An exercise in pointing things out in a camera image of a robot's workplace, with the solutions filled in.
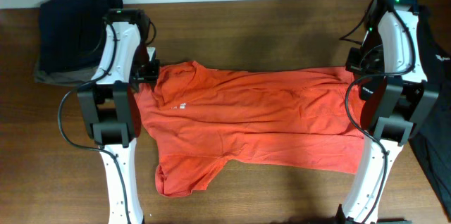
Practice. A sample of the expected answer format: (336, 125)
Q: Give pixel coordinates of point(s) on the orange t-shirt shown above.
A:
(202, 118)

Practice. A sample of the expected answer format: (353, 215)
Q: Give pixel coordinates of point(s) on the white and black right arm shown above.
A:
(398, 55)

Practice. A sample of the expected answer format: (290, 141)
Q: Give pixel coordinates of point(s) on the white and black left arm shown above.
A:
(109, 110)

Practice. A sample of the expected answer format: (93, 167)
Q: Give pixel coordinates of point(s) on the folded grey garment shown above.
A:
(67, 79)

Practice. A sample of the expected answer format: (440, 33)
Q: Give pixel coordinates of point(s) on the folded navy blue garment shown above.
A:
(72, 33)

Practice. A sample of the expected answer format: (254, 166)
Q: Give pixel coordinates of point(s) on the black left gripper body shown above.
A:
(144, 70)

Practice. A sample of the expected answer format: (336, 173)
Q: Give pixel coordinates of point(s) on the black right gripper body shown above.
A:
(366, 60)

